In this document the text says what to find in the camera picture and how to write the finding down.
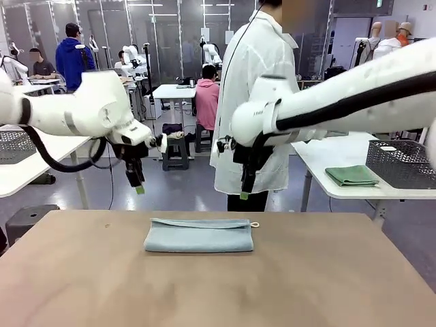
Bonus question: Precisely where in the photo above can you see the green folded towel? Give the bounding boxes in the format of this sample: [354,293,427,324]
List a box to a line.
[324,165,381,187]

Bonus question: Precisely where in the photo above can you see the person in blue hoodie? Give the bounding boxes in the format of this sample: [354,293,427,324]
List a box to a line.
[55,22,96,93]

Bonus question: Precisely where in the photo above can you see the thin black floor cable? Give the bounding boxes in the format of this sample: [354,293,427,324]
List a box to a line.
[108,166,115,209]

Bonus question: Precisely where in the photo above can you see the pile of dark clothes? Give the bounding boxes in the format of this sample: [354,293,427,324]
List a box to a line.
[161,123,185,140]

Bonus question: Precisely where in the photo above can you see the mannequin with beige hat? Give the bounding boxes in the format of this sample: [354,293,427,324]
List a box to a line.
[396,22,415,47]

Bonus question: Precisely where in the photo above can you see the white table with rounded corners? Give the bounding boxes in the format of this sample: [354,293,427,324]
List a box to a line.
[291,131,436,222]

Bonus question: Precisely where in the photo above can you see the person in pink hoodie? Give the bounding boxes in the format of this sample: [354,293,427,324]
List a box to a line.
[195,65,221,132]

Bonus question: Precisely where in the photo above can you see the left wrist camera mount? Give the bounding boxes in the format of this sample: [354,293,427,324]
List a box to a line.
[146,133,168,154]

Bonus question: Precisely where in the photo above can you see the dark green bag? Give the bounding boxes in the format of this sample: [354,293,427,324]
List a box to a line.
[29,172,57,185]

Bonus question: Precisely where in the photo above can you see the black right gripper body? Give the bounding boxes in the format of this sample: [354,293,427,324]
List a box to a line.
[233,142,273,171]

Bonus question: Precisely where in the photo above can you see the black tripod pole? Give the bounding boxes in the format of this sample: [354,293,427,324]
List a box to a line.
[75,43,90,74]

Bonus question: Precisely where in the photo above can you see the black luggage bag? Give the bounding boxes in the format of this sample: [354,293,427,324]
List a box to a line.
[323,66,348,81]

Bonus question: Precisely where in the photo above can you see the grey plastic step stool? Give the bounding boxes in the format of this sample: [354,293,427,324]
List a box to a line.
[5,204,61,247]
[162,136,191,171]
[194,123,216,153]

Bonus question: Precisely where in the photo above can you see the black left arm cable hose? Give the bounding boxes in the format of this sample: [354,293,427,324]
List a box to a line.
[27,125,125,173]

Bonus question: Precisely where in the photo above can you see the black right arm cable sleeve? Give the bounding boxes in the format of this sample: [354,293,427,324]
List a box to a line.
[275,69,436,132]

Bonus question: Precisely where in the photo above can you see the seated person in grey shirt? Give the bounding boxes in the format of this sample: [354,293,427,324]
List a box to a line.
[28,48,57,80]

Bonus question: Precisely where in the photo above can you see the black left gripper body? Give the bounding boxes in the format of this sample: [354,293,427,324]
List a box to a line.
[112,142,148,174]

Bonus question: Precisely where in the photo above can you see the dark grey perforated basket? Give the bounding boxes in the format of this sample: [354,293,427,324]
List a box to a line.
[366,139,436,190]

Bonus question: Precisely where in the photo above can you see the white background desk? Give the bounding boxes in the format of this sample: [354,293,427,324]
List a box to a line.
[152,84,198,161]

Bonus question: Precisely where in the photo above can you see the light grey perforated basket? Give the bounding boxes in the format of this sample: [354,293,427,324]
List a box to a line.
[0,129,37,165]

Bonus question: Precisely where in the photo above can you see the light blue towel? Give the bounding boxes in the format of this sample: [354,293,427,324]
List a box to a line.
[143,217,260,253]

